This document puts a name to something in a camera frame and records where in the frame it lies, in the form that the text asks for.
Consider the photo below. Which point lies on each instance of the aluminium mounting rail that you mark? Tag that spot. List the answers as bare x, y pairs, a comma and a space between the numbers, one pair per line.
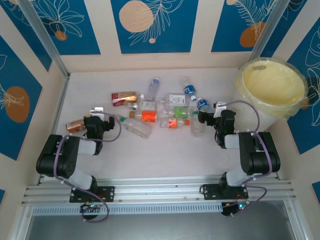
160, 187

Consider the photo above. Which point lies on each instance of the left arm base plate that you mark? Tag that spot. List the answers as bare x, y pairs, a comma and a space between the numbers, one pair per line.
107, 193

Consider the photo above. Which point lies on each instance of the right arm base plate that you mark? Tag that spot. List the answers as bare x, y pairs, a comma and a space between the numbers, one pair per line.
207, 191

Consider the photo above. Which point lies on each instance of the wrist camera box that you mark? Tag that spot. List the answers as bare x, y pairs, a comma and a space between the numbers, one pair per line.
219, 107
96, 111

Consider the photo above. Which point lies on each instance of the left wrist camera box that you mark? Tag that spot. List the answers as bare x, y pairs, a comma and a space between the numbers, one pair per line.
96, 111

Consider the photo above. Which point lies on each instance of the clear bottle blue cap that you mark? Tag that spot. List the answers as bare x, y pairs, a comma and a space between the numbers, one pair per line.
153, 87

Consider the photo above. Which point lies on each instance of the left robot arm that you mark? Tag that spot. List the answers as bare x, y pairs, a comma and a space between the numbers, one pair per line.
62, 155

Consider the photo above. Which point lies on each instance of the white green label bottle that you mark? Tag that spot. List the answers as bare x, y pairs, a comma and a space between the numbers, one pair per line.
147, 104

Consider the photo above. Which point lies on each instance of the long clear bottle green cap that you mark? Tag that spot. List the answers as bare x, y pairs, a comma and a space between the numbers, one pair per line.
136, 127

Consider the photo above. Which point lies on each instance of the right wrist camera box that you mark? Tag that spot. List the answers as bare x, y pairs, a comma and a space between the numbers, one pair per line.
219, 107

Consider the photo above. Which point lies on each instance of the cream plastic bin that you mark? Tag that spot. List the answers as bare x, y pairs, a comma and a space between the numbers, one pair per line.
275, 82

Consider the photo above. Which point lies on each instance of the grey metal sheet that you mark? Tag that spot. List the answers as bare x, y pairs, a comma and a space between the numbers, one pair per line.
160, 227

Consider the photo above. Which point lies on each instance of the aluminium frame post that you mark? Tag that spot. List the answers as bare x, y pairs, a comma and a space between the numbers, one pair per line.
267, 30
42, 35

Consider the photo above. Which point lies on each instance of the small blue label bottle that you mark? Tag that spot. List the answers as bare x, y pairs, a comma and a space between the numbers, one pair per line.
203, 103

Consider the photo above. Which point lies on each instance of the square bottle white label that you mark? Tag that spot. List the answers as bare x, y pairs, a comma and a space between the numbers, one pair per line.
175, 100

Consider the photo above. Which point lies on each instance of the tiny clear bottle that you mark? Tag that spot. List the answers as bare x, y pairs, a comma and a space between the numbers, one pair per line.
133, 106

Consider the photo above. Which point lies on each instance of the red and gold carton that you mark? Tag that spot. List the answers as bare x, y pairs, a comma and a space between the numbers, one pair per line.
127, 95

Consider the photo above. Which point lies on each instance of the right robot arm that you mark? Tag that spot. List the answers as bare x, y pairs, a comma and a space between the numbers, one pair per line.
260, 152

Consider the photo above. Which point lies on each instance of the orange label bottle brown cap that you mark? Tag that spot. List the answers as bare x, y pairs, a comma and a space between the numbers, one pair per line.
147, 116

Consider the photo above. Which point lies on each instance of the aluminium side rail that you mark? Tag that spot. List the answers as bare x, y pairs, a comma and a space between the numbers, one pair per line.
62, 100

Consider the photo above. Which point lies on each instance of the plain clear bottle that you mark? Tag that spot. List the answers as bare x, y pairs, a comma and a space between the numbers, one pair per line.
196, 125

